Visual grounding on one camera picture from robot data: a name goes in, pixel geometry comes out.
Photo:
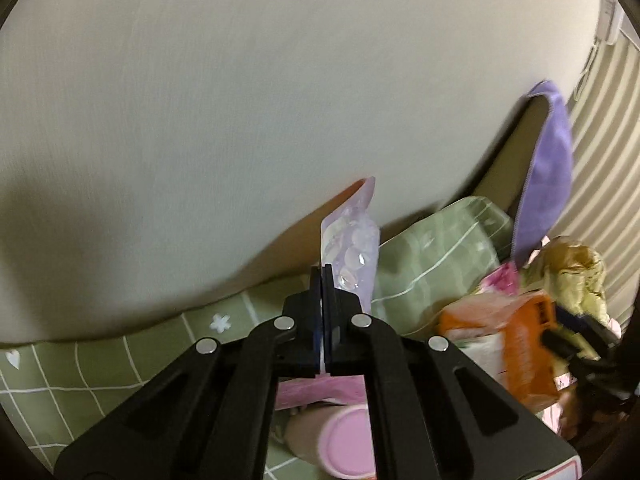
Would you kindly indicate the air conditioner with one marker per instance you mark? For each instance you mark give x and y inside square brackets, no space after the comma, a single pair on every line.
[611,16]

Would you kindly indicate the purple cloth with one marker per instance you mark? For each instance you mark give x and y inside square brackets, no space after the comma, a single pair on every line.
[549,178]

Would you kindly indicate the yellow-green trash bag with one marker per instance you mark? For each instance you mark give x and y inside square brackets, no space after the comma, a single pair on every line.
[572,274]

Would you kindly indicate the pink cylindrical jar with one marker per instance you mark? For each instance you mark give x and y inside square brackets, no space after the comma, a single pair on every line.
[336,438]

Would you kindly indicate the purple blister pack wrapper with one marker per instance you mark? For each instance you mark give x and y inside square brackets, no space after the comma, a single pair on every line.
[349,245]

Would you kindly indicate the green checkered tablecloth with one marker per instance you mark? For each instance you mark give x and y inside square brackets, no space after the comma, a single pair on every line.
[53,393]

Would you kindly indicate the pink wrapper by wall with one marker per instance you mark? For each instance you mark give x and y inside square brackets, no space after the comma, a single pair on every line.
[341,390]

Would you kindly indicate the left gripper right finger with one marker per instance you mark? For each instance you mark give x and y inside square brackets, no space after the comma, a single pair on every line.
[435,414]

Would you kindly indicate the beige headboard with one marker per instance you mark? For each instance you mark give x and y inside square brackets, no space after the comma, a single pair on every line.
[502,177]

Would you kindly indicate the orange plastic snack bag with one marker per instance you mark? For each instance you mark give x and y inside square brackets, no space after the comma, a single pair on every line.
[502,334]

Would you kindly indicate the striped beige curtain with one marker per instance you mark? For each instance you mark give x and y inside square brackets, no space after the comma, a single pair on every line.
[603,210]

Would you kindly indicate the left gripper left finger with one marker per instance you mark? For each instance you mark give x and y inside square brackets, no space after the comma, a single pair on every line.
[207,414]

